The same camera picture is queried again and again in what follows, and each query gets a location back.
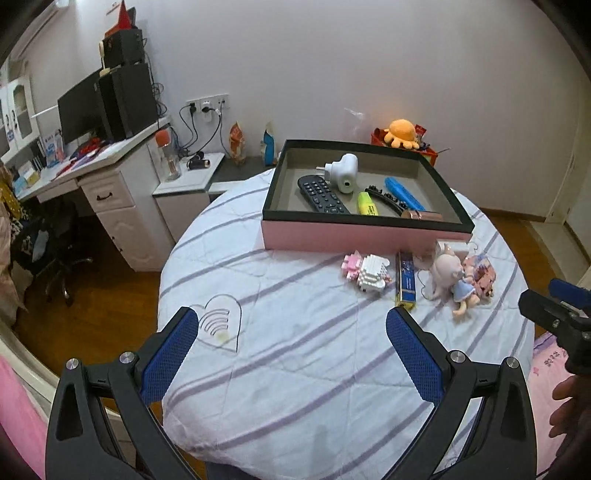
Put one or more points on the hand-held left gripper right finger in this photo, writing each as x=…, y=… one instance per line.
x=413, y=355

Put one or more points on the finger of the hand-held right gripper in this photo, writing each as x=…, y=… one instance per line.
x=538, y=304
x=568, y=290

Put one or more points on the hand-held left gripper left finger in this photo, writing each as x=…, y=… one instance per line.
x=173, y=353

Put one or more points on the pink toy packet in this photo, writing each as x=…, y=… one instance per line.
x=482, y=274

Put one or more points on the blue and gold slim box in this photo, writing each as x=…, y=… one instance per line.
x=406, y=277

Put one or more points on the doll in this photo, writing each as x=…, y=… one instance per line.
x=445, y=272

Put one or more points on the white and pink block toy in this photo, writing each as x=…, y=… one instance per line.
x=371, y=274

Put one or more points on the pink box with black rim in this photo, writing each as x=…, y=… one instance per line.
x=346, y=235

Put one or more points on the rose gold cylinder case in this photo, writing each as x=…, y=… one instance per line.
x=422, y=214

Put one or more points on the yellow highlighter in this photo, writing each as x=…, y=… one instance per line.
x=368, y=205

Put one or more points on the black hair clip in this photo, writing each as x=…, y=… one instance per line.
x=385, y=199

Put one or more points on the blue marker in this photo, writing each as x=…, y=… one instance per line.
x=401, y=191

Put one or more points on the black remote control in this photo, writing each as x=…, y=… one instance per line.
x=318, y=191

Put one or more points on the white plug-in device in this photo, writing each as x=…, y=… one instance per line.
x=344, y=173

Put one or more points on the person's right hand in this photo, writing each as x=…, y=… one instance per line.
x=565, y=401

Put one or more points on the pink printed blanket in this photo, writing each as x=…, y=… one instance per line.
x=549, y=360

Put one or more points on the white door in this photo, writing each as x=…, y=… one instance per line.
x=572, y=184

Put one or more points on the white nightstand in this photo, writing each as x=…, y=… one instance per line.
x=180, y=212

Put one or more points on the white desk with drawers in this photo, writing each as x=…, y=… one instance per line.
x=120, y=207

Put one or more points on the black office chair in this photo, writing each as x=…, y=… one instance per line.
x=51, y=240

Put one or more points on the pink cloth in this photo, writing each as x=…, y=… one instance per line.
x=16, y=415

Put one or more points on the small black device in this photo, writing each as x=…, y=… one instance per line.
x=198, y=164

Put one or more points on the low cabinet with dark top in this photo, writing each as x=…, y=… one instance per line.
x=240, y=173

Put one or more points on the water bottle with orange lid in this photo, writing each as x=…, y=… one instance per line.
x=168, y=159

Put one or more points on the orange snack bag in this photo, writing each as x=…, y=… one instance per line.
x=237, y=145

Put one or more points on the orange octopus plush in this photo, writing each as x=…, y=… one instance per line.
x=401, y=131

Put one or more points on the red item on desk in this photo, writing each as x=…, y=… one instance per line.
x=90, y=145

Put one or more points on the yellow patterned garment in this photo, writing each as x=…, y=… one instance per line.
x=10, y=196

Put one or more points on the blue and white bag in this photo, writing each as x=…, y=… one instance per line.
x=268, y=147

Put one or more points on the blue and white carton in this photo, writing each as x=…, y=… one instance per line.
x=53, y=147

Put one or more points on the clear plastic bag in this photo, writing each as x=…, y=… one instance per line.
x=355, y=113

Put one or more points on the black computer tower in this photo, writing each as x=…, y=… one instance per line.
x=129, y=101

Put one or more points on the black monitor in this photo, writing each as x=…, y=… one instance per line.
x=81, y=113

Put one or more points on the white desk lamp bar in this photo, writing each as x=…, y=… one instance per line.
x=45, y=111

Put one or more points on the white glass-door cabinet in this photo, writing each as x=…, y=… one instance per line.
x=23, y=106

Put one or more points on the black speaker box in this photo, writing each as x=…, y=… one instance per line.
x=123, y=48

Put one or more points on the white air conditioner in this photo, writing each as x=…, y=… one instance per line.
x=27, y=39

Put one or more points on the white wall power outlet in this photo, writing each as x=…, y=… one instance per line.
x=207, y=101

